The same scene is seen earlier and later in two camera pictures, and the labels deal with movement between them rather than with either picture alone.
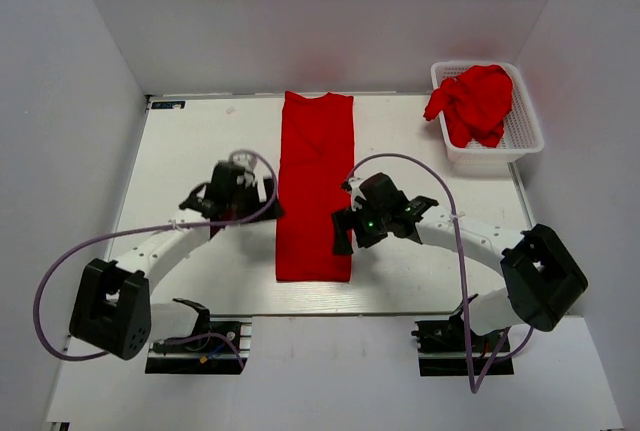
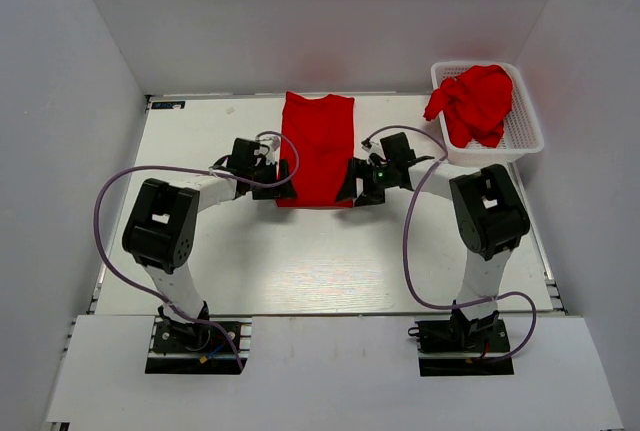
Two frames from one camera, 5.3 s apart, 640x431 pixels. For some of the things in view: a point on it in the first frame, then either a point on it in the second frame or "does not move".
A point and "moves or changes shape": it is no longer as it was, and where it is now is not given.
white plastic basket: (522, 131) does not move
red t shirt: (316, 159) moves or changes shape
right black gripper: (345, 220) -> (371, 196)
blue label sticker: (168, 105) does not move
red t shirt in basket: (475, 103) does not move
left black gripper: (269, 188) -> (286, 191)
